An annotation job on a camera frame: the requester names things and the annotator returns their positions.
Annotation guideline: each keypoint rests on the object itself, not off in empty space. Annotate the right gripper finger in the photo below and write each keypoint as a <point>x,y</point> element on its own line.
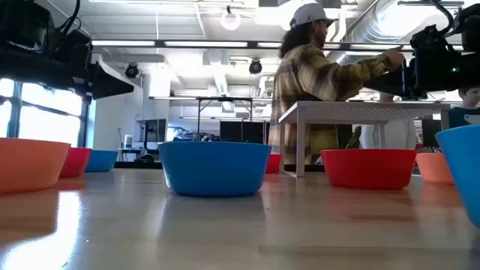
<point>390,80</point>

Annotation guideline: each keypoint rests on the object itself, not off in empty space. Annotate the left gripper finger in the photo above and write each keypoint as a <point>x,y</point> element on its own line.
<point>108,82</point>

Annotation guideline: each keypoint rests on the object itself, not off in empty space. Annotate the blue plastic mini bowl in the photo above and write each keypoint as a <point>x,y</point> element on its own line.
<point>103,161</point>
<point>465,168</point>
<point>213,168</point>

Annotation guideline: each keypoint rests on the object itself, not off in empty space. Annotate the red plastic mini bowl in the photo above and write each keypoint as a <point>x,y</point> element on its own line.
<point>77,161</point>
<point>369,168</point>
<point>273,163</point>

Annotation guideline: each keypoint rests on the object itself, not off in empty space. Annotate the orange plastic mini bowl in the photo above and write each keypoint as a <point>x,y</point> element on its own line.
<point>431,167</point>
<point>30,165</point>

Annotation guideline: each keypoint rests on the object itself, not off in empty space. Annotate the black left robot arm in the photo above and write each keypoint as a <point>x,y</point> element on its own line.
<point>18,63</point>

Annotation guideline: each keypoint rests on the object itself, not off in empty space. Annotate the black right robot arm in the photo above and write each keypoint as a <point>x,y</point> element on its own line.
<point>470,37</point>

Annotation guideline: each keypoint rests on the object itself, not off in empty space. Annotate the white perforated metal shelf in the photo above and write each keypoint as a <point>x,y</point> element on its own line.
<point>356,111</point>

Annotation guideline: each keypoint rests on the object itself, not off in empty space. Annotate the person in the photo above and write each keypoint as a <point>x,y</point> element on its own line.
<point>311,75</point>
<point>467,112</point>
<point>393,135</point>

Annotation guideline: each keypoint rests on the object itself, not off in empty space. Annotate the large window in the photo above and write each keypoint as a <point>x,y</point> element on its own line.
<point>48,123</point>

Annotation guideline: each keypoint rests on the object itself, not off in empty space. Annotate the black computer monitor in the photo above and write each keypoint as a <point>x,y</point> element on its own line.
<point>155,129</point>
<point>431,133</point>

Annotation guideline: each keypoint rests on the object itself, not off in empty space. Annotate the white black rounded object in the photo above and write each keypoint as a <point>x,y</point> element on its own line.
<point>319,161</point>

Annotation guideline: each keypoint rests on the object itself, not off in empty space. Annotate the white ceiling unit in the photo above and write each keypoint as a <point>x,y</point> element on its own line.
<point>215,58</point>

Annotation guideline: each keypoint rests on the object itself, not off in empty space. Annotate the black metal rack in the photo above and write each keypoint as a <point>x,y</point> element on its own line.
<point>225,99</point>

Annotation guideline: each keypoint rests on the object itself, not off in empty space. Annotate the black cabinet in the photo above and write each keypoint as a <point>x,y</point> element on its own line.
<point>240,131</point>

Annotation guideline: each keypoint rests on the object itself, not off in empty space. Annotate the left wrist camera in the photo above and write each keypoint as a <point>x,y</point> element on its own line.
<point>77,39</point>

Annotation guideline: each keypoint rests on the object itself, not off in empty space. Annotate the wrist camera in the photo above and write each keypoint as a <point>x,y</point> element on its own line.
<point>77,39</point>
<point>429,37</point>

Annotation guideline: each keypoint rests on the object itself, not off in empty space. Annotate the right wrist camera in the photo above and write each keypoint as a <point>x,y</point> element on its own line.
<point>429,37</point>

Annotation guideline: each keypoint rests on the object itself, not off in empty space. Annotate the black aluminium table frame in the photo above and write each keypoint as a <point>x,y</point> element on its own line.
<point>135,164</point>

